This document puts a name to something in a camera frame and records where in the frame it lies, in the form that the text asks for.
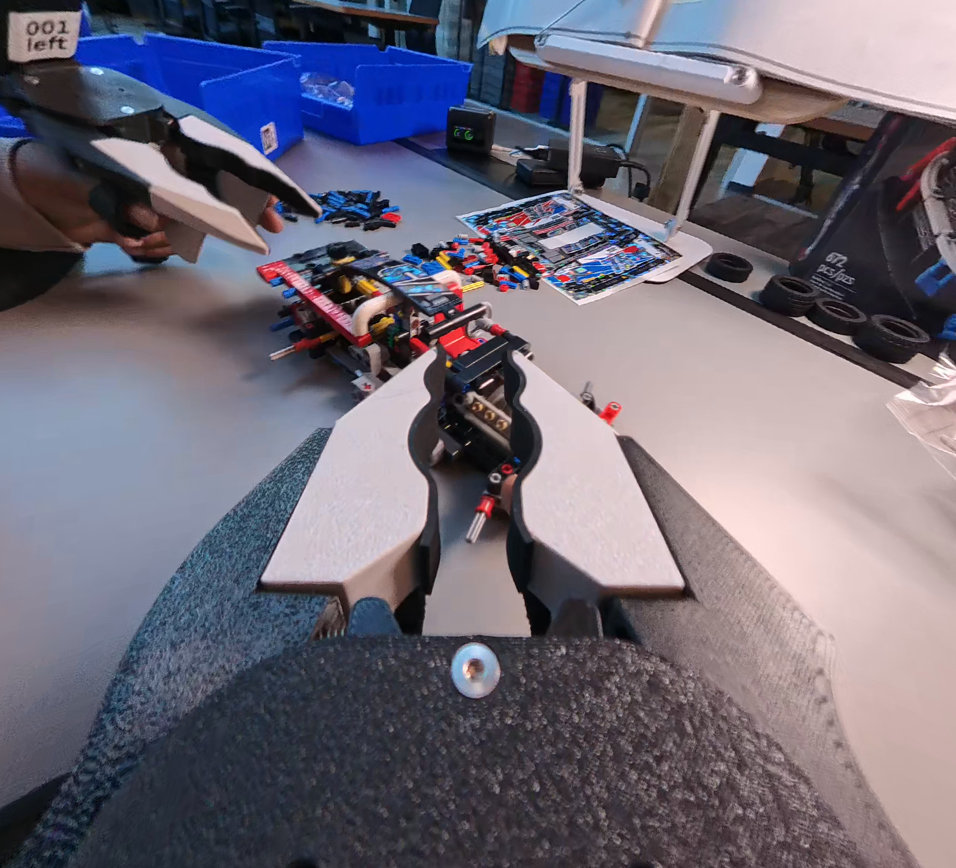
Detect clear plastic bags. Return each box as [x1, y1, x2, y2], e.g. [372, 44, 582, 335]
[887, 353, 956, 458]

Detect holographic sticker sheet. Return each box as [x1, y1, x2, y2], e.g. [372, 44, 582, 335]
[457, 190, 682, 304]

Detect black power adapter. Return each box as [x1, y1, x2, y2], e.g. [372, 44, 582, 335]
[515, 140, 628, 188]

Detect black lego set box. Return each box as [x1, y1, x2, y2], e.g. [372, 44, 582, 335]
[790, 114, 956, 339]

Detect large blue storage bin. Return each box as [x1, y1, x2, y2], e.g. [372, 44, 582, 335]
[263, 41, 473, 146]

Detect red and blue crates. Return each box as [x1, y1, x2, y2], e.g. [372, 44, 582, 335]
[511, 58, 598, 122]

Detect black chair armrest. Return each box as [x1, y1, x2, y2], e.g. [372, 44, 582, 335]
[0, 248, 85, 313]

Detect pile of black blue pins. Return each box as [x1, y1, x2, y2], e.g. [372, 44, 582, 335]
[276, 189, 402, 224]

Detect small clear plastic bag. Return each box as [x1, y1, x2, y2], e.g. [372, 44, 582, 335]
[299, 71, 356, 109]

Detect pile of mixed coloured pieces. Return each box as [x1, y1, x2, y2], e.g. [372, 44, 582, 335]
[403, 235, 546, 293]

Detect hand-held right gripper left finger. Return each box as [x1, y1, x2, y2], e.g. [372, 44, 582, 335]
[260, 349, 443, 635]

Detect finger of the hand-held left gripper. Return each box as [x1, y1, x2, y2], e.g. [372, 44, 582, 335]
[178, 115, 322, 221]
[91, 138, 271, 257]

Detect lego car model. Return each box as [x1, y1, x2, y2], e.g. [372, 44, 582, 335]
[256, 241, 622, 544]

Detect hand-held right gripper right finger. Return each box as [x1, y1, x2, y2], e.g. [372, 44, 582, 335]
[506, 350, 686, 635]

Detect long wooden office desk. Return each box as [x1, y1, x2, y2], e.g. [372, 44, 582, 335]
[86, 0, 440, 29]

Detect black device with display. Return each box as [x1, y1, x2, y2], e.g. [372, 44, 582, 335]
[446, 105, 497, 154]

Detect person's left forearm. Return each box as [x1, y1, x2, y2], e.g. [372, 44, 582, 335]
[0, 136, 85, 254]

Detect blue bin with tag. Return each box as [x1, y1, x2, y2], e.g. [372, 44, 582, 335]
[0, 33, 303, 161]

